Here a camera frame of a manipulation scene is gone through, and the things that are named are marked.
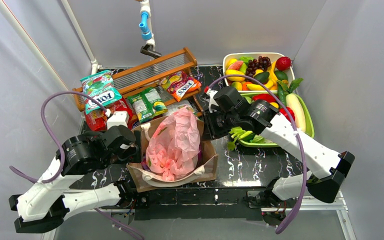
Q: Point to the white radish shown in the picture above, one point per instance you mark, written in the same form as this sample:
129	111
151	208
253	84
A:
293	102

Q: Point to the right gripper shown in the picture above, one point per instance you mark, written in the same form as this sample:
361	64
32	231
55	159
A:
210	124

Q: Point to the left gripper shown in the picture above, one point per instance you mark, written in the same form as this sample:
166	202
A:
136	145

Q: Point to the red chili pepper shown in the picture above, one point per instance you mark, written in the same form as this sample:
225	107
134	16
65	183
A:
266	97

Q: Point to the green vegetable tray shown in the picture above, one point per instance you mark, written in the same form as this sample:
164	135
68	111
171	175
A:
308	121

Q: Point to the aluminium frame rail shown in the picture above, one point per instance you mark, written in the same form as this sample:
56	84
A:
171	203

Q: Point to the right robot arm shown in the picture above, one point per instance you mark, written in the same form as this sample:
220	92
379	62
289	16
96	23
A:
324	169

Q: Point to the white pipe with blue valve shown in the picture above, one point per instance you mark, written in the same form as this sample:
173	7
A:
145	25

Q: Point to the red bell pepper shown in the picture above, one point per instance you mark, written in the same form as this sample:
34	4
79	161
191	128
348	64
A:
287	113

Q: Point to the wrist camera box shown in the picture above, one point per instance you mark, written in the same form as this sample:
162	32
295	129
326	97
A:
209	96
118	118

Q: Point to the white wall conduit pipe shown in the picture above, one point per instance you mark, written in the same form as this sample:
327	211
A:
30	43

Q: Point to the red snack bag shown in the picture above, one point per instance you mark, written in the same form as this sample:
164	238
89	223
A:
96	120

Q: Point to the green lemon snack bag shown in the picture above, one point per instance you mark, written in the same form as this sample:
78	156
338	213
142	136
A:
147	104

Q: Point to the green Chuba snack bag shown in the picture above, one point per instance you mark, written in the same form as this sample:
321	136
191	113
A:
179	105

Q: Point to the pink plastic grocery bag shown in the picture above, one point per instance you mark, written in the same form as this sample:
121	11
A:
172	152

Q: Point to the wooden rack with glass shelves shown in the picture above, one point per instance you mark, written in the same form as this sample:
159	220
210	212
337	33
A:
147	75

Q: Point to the green Fox's mint candy bag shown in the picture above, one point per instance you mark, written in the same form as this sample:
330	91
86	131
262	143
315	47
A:
99	86

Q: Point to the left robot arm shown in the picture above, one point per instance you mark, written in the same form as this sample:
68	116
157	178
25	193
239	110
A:
45	206

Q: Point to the orange Fox's fruits candy bag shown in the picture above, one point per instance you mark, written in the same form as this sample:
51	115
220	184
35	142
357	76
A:
178	84

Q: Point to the green cucumber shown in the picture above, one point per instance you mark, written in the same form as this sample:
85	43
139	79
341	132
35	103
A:
281	94

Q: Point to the dark grape bunch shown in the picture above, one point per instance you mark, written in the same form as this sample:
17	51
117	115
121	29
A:
257	65

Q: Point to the yellow mango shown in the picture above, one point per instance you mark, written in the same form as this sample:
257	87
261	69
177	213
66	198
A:
235	75

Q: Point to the red apple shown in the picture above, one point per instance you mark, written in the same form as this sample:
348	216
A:
283	63

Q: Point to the green avocado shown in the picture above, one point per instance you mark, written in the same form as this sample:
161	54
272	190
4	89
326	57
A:
262	77

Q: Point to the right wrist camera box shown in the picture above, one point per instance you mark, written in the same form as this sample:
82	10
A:
209	96

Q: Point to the yellow banana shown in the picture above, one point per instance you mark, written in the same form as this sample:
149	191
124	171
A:
258	87

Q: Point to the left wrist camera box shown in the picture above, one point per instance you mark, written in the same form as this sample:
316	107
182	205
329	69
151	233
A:
118	118

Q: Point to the brown burlap tote bag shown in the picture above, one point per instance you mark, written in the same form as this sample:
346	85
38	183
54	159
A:
206	168

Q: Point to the green celery stalks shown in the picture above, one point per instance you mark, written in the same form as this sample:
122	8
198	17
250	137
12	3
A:
238	134

